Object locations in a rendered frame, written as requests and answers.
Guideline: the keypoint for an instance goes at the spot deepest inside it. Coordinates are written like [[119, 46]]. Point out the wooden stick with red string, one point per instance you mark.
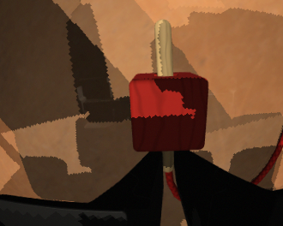
[[163, 42]]

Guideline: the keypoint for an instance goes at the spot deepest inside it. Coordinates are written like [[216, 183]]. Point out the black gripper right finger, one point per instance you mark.
[[211, 196]]

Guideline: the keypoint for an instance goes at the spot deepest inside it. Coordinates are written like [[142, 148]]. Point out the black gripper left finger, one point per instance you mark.
[[136, 200]]

